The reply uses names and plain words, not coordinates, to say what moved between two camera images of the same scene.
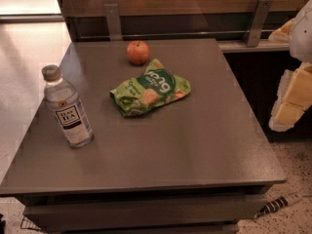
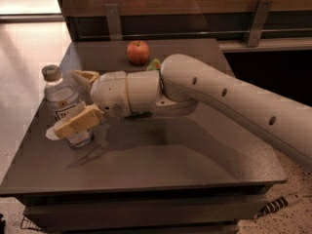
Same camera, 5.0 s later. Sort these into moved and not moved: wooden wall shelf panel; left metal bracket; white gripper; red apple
Moved: white gripper
Not moved: left metal bracket; red apple; wooden wall shelf panel
